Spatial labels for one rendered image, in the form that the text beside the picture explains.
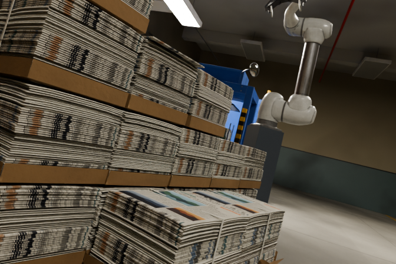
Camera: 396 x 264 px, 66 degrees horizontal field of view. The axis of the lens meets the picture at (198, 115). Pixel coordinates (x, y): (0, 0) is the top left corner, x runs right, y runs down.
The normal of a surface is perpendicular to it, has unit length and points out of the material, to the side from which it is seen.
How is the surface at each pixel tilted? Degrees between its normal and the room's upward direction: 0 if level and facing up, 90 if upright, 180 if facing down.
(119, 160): 91
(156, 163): 91
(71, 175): 91
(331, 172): 90
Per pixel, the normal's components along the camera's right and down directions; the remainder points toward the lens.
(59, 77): 0.78, 0.21
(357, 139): -0.27, -0.14
